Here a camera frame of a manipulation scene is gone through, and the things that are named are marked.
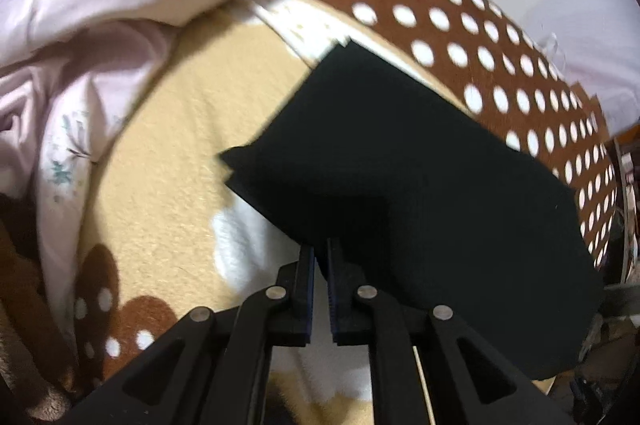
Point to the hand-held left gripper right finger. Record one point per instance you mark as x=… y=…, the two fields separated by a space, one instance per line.
x=334 y=305

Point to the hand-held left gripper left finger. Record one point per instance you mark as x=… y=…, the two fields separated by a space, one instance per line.
x=306 y=300

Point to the black pants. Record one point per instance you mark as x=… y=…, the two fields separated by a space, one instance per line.
x=400 y=155

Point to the brown polka dot fleece blanket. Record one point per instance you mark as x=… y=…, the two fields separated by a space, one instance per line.
x=175 y=130

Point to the brown plush cloth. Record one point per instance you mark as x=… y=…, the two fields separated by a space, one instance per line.
x=25 y=305

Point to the clear plastic bag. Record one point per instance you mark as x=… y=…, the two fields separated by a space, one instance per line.
x=556 y=52

